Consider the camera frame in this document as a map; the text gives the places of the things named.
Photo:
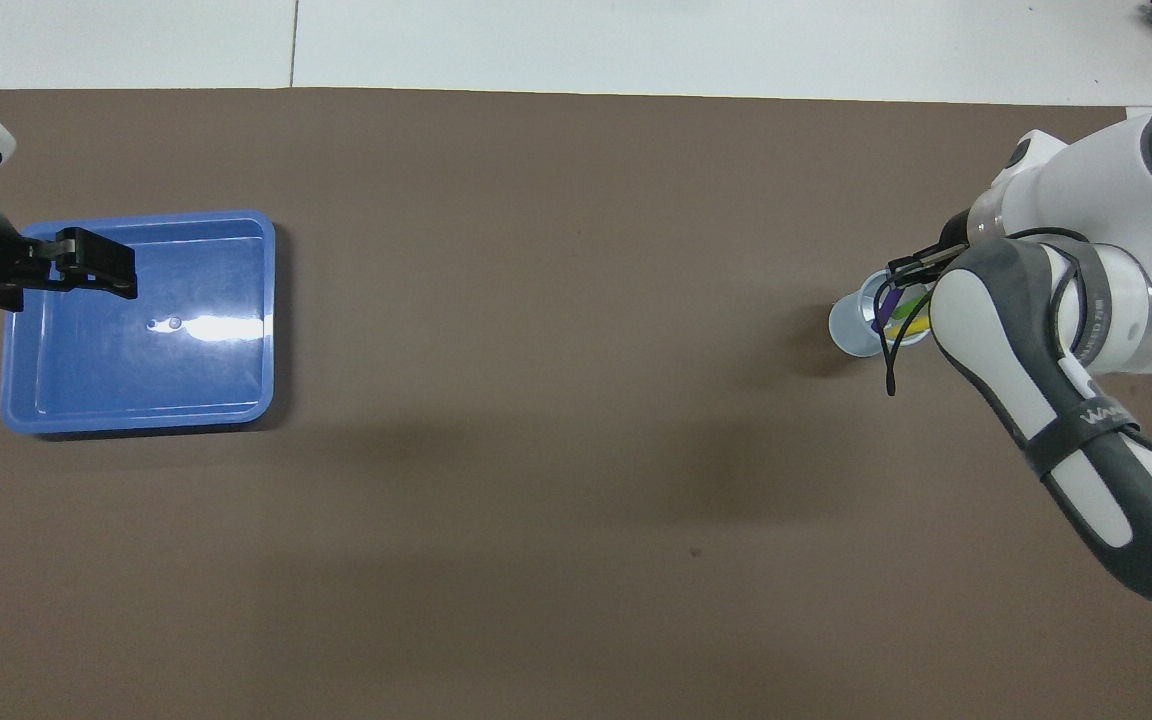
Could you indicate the yellow pen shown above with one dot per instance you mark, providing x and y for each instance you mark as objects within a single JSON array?
[{"x": 906, "y": 328}]

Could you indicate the purple pen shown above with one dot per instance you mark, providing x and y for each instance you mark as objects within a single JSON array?
[{"x": 886, "y": 308}]

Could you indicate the translucent pale blue cup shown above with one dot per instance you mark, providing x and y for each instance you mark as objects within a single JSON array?
[{"x": 848, "y": 330}]

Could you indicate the green pen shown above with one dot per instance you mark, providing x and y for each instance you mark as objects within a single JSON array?
[{"x": 908, "y": 308}]

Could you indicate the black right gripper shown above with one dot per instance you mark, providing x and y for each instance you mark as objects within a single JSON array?
[{"x": 956, "y": 230}]

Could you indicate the blue plastic tray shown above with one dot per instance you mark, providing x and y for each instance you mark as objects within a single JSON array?
[{"x": 136, "y": 360}]

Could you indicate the brown table mat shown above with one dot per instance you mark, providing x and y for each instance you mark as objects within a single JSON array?
[{"x": 556, "y": 400}]

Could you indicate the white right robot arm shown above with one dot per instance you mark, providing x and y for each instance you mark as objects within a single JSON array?
[{"x": 1116, "y": 230}]

